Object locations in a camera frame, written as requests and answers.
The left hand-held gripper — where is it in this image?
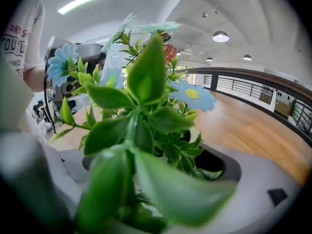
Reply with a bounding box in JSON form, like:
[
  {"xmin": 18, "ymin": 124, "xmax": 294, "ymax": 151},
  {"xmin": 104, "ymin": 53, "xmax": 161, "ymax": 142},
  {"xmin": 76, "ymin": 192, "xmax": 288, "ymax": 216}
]
[{"xmin": 44, "ymin": 36, "xmax": 108, "ymax": 107}]

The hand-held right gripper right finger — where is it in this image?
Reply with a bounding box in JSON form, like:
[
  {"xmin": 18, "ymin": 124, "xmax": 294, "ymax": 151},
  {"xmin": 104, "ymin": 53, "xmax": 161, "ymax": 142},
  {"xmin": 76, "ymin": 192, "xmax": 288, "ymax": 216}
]
[{"xmin": 168, "ymin": 142, "xmax": 303, "ymax": 234}]

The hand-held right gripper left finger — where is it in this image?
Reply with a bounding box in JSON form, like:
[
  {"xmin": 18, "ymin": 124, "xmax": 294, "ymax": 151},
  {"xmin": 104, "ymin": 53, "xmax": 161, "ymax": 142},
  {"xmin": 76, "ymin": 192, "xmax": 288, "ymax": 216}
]
[{"xmin": 0, "ymin": 56, "xmax": 98, "ymax": 231}]

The potted white flower plant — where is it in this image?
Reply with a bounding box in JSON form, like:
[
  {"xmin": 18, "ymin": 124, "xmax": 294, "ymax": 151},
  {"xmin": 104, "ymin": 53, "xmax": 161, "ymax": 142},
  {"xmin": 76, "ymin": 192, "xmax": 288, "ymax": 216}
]
[{"xmin": 46, "ymin": 13, "xmax": 237, "ymax": 234}]

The person's left forearm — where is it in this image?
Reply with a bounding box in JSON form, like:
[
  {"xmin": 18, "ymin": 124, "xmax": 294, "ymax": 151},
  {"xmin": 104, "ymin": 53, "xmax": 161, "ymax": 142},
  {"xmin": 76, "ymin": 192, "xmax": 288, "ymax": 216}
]
[{"xmin": 22, "ymin": 65, "xmax": 52, "ymax": 93}]

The long tube ceiling light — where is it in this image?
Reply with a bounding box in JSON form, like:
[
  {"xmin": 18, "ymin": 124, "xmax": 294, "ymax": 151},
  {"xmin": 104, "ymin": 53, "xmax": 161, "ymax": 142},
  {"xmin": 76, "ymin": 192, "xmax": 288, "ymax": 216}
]
[{"xmin": 57, "ymin": 0, "xmax": 109, "ymax": 16}]

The wooden table with white legs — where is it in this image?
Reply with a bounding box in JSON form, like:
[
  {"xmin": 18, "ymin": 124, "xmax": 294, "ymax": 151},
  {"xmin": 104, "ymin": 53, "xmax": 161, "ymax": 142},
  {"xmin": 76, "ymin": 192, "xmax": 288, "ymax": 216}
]
[{"xmin": 48, "ymin": 91, "xmax": 306, "ymax": 188}]

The person's white printed shirt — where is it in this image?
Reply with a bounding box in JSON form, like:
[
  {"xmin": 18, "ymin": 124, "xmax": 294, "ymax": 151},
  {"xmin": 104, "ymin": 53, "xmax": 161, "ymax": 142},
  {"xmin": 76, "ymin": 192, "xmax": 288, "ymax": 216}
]
[{"xmin": 0, "ymin": 0, "xmax": 46, "ymax": 78}]

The black metal railing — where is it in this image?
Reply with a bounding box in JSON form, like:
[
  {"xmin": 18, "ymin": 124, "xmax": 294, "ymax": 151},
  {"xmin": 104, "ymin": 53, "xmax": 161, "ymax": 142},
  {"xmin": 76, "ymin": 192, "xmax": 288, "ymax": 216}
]
[{"xmin": 175, "ymin": 66, "xmax": 312, "ymax": 147}]

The large dome ceiling lamp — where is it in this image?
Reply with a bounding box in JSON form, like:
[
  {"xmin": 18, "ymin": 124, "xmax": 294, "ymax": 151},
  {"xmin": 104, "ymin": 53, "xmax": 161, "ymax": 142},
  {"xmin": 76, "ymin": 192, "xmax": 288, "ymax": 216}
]
[{"xmin": 212, "ymin": 30, "xmax": 230, "ymax": 43}]

